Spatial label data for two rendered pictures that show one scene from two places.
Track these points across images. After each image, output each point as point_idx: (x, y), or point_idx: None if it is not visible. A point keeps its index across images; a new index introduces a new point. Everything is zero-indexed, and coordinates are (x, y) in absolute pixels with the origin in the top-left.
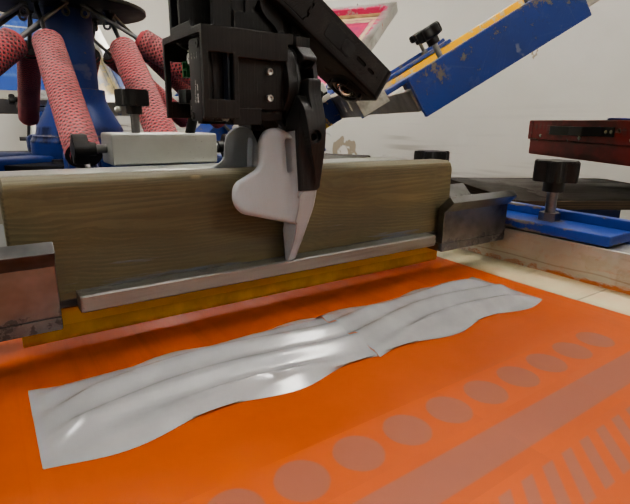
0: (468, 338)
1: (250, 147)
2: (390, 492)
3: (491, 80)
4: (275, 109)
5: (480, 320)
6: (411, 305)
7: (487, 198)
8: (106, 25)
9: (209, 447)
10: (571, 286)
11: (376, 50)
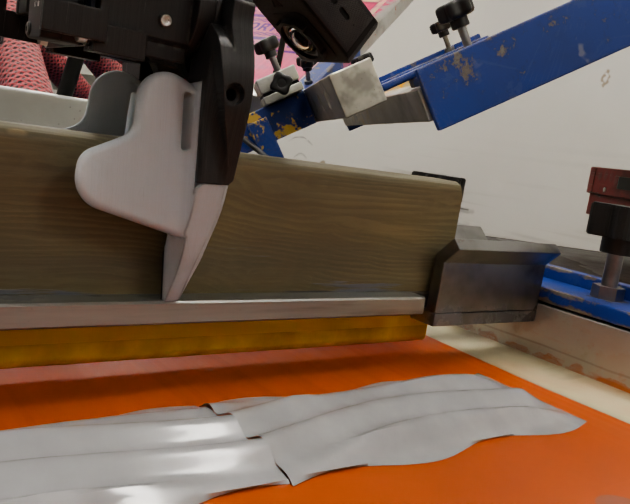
0: (455, 471)
1: (133, 108)
2: None
3: (542, 109)
4: (173, 41)
5: (480, 443)
6: (367, 404)
7: (514, 250)
8: None
9: None
10: None
11: (385, 47)
